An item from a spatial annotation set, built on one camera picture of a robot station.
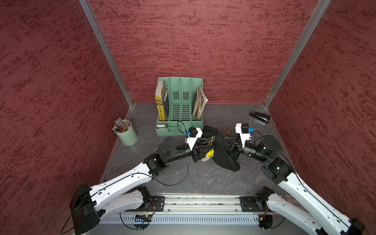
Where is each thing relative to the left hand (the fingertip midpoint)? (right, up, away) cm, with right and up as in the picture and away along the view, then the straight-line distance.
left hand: (209, 145), depth 63 cm
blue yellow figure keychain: (0, -4, +1) cm, 4 cm away
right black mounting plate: (+23, -32, +10) cm, 41 cm away
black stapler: (+45, +12, +46) cm, 66 cm away
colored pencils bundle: (-53, +7, +27) cm, 60 cm away
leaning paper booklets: (-2, +22, +32) cm, 39 cm away
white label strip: (-27, +8, +22) cm, 36 cm away
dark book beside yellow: (-26, +21, +38) cm, 51 cm away
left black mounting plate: (-26, -33, +11) cm, 44 cm away
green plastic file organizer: (-17, +31, +50) cm, 62 cm away
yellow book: (-28, +26, +26) cm, 46 cm away
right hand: (+3, +2, -1) cm, 4 cm away
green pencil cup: (-48, 0, +27) cm, 55 cm away
